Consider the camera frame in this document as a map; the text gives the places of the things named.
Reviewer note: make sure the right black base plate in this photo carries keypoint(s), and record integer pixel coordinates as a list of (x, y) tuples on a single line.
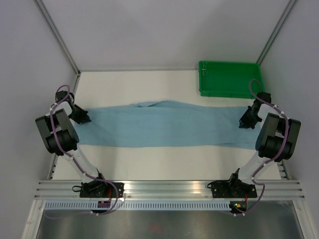
[(231, 190)]

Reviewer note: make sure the green plastic tray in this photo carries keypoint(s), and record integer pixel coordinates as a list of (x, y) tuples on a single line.
[(229, 79)]

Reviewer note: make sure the aluminium mounting rail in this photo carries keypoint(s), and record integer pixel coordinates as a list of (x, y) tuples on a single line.
[(167, 190)]

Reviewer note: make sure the white slotted cable duct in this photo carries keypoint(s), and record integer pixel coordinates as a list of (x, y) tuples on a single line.
[(139, 205)]

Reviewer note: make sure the right aluminium frame post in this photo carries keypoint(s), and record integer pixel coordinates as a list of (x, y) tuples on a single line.
[(277, 29)]

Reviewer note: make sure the light blue trousers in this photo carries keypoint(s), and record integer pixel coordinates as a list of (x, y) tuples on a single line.
[(166, 124)]

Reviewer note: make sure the aluminium frame post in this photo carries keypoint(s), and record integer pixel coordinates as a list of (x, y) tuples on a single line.
[(56, 34), (277, 29)]

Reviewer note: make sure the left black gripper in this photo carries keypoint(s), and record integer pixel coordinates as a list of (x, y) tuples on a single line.
[(83, 118)]

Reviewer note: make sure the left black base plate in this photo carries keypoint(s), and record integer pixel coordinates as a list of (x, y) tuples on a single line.
[(97, 189)]

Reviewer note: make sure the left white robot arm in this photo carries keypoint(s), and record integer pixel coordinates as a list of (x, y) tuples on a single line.
[(60, 137)]

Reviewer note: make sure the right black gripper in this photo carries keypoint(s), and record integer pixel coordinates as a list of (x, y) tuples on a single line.
[(243, 122)]

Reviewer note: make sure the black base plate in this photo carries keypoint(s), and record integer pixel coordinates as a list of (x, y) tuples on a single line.
[(97, 189), (231, 190)]

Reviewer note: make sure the left aluminium frame post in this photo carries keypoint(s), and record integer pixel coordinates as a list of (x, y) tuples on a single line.
[(56, 34)]

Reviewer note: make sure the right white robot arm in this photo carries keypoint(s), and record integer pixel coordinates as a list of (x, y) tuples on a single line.
[(276, 140)]

